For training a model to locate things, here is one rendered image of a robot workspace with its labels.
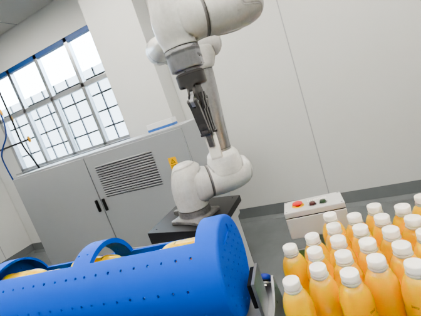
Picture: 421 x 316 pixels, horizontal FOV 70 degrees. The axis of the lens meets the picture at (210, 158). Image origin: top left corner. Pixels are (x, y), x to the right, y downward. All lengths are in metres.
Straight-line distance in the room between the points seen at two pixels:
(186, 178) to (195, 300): 0.66
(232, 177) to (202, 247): 0.64
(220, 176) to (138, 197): 1.51
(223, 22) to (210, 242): 0.55
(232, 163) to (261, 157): 2.20
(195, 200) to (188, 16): 0.84
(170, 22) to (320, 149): 2.88
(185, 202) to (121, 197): 1.57
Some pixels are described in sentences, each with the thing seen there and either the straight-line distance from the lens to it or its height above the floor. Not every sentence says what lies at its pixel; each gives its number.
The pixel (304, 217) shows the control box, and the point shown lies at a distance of 1.09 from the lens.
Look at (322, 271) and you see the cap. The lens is 0.78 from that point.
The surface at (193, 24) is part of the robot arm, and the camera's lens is 0.78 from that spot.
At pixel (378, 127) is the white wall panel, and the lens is 3.46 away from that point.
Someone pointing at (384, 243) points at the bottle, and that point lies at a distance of 0.90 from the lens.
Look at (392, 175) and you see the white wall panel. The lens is 3.61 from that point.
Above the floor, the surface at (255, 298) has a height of 1.01.
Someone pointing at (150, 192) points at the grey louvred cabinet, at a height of 0.97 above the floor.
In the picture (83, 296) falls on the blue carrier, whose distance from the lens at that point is 1.00.
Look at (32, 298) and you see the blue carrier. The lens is 1.13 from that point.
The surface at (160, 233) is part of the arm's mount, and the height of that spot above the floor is 1.05.
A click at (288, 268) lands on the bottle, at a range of 0.89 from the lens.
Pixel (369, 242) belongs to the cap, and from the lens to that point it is 0.85.
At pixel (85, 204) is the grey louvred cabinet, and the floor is 0.99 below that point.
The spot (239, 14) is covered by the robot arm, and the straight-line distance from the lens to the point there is 0.82.
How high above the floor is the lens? 1.54
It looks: 10 degrees down
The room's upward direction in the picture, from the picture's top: 19 degrees counter-clockwise
